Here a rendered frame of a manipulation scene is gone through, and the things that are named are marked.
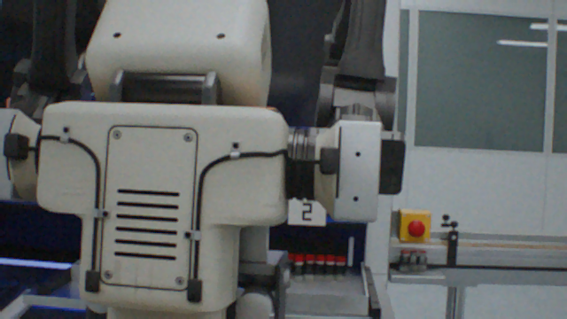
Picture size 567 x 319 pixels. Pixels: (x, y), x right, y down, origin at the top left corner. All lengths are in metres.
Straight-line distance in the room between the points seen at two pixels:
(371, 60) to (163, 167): 0.34
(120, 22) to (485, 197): 5.72
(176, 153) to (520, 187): 5.83
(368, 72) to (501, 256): 0.99
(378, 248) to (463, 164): 4.71
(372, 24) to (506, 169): 5.52
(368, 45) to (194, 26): 0.25
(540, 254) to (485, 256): 0.14
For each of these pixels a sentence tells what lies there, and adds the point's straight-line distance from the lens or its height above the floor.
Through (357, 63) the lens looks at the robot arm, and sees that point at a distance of 0.99.
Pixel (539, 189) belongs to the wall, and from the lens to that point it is 6.58.
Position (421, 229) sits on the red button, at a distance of 1.69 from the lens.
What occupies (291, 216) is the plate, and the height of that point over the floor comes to 1.01.
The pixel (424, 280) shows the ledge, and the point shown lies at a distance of 1.75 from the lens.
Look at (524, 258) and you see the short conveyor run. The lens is 1.90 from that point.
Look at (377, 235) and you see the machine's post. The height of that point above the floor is 0.97.
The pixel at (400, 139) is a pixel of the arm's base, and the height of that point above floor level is 1.21.
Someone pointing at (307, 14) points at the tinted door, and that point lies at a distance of 1.73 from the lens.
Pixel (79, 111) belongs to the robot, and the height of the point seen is 1.23.
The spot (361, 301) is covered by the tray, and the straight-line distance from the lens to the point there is 1.37.
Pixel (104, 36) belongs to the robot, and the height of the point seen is 1.32.
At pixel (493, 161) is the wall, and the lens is 6.46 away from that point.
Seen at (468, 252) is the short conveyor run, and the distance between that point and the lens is 1.87.
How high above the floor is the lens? 1.23
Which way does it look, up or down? 3 degrees down
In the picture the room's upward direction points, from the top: 2 degrees clockwise
